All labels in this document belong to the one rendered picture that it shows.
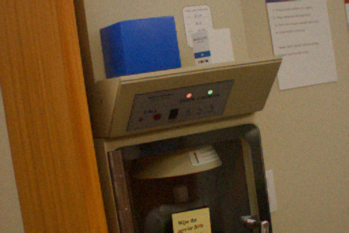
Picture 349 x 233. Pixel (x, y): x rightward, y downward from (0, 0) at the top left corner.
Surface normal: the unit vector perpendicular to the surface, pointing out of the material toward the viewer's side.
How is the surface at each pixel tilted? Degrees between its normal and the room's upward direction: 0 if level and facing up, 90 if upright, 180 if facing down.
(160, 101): 135
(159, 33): 90
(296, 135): 90
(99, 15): 90
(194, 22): 90
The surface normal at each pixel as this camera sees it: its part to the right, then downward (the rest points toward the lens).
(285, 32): 0.44, -0.02
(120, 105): 0.41, 0.69
